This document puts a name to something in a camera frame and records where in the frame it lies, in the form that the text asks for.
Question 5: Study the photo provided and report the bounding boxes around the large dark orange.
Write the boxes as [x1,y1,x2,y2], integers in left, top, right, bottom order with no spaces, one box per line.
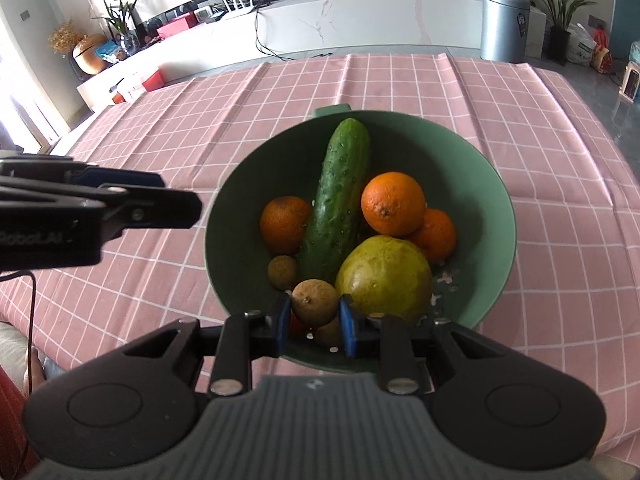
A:
[259,196,313,256]

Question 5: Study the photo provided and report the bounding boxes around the white marble console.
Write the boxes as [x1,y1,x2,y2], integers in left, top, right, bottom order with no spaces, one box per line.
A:
[77,0,546,106]

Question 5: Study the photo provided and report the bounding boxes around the green plastic bowl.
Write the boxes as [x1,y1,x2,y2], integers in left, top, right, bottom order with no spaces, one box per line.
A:
[202,103,518,373]

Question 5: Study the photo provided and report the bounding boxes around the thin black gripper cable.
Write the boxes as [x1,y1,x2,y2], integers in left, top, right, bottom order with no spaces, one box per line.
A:
[0,269,37,396]

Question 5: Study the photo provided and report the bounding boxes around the black power cable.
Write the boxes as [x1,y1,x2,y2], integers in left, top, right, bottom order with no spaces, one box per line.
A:
[254,7,336,61]

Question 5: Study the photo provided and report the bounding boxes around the round brown vase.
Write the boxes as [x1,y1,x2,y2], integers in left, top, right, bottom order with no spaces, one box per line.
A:
[72,34,108,76]

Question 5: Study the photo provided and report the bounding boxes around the red cloth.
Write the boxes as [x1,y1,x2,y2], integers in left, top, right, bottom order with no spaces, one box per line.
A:
[0,367,38,480]

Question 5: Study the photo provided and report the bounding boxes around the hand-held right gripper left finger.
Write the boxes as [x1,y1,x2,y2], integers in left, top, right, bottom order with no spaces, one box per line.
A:
[122,294,292,397]

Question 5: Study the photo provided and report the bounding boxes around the light smooth orange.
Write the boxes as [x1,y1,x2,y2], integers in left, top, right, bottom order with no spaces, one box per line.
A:
[361,171,427,238]

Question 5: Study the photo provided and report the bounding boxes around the brown longan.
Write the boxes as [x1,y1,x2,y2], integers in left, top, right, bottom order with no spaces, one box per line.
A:
[313,317,343,352]
[291,278,339,326]
[267,255,299,291]

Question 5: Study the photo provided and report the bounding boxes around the grey metal trash can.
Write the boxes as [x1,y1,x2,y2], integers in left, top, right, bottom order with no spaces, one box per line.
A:
[480,0,531,63]

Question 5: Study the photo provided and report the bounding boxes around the red bag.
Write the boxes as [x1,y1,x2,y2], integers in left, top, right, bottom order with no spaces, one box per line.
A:
[590,30,613,73]

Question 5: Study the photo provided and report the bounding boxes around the green cucumber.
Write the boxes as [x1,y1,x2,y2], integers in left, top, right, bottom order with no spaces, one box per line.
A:
[295,117,372,286]

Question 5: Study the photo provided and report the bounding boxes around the long red box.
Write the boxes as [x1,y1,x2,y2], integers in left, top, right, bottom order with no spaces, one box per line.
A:
[156,12,197,40]

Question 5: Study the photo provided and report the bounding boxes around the round orange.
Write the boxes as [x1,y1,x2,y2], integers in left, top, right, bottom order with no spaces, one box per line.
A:
[407,208,457,265]

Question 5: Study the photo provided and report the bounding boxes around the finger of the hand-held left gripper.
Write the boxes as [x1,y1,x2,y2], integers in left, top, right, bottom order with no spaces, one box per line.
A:
[0,186,203,241]
[0,159,163,188]

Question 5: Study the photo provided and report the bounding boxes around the pink checked tablecloth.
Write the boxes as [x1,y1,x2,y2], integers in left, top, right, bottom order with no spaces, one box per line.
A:
[0,52,640,461]

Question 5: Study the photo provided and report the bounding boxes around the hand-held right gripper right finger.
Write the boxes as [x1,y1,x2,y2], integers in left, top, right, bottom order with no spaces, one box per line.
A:
[339,295,503,395]

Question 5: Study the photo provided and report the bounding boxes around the white plastic bag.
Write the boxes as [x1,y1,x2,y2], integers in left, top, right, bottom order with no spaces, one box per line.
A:
[567,22,598,65]

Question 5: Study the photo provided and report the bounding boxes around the blue packet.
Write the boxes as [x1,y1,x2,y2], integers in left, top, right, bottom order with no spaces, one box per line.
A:
[95,40,126,61]

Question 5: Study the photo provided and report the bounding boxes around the pink device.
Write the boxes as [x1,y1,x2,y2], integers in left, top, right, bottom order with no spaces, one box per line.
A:
[617,60,640,101]

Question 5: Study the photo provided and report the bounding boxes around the red and white box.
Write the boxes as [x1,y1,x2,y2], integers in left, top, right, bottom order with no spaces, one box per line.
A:
[135,67,166,93]

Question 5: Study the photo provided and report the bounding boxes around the green plant in glass vase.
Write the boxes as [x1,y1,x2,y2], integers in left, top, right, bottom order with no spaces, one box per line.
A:
[92,0,141,56]

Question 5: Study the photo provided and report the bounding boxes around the long-leaf potted plant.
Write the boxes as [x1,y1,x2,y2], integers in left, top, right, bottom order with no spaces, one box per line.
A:
[520,0,608,66]

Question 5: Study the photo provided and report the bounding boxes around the dried yellow flowers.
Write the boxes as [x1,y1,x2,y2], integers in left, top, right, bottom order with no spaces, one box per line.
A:
[48,21,88,53]

